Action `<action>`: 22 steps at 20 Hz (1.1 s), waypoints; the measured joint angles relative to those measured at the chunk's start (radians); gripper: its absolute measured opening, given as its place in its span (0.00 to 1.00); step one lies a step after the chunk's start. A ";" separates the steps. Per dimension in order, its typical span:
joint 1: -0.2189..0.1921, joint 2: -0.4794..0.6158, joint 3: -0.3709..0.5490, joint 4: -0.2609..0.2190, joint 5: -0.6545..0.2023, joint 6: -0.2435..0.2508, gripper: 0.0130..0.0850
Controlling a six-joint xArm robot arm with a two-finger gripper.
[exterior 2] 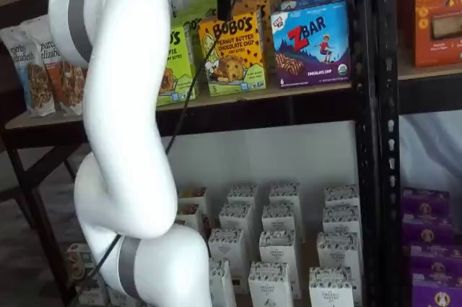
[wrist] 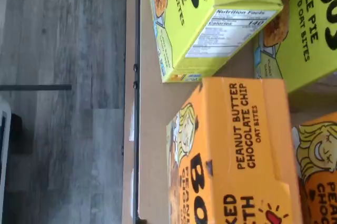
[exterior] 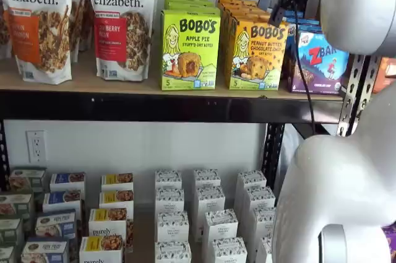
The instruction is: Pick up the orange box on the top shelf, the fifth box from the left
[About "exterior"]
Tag blue purple ZBar box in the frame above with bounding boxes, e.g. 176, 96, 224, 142
286, 18, 322, 33
283, 10, 306, 21
285, 29, 351, 94

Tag large orange snack box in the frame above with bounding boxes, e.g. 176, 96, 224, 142
372, 56, 396, 94

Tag white patterned pantry box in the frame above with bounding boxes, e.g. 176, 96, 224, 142
202, 208, 239, 242
192, 168, 222, 189
194, 185, 226, 214
251, 206, 278, 241
236, 169, 268, 191
211, 236, 249, 263
153, 240, 192, 263
155, 211, 190, 244
243, 185, 277, 212
256, 235, 275, 263
154, 186, 186, 215
154, 168, 183, 190

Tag wooden shelf board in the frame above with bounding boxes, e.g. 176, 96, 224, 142
0, 48, 345, 103

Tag yellow label granola box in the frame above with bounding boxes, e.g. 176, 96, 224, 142
100, 172, 135, 193
79, 235, 125, 263
88, 207, 129, 241
98, 189, 135, 212

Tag blue label granola box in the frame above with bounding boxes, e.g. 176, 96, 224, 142
35, 209, 77, 241
49, 171, 87, 193
42, 190, 82, 213
20, 236, 71, 263

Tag red label granola bag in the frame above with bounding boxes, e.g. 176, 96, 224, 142
85, 0, 155, 83

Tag black metal shelving rack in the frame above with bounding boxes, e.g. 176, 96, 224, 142
0, 0, 383, 194

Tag white granola bag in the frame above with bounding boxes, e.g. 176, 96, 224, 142
69, 0, 86, 63
0, 0, 14, 60

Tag orange label granola bag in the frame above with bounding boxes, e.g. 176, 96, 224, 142
0, 0, 73, 85

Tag white cartons group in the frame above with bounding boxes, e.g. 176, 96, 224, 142
0, 163, 279, 263

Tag green cereal carton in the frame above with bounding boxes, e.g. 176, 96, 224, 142
0, 218, 25, 247
8, 167, 48, 194
0, 245, 17, 263
0, 192, 35, 223

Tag black cable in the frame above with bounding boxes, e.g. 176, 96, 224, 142
290, 0, 318, 136

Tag white wall outlet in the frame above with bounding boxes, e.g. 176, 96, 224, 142
25, 129, 48, 164

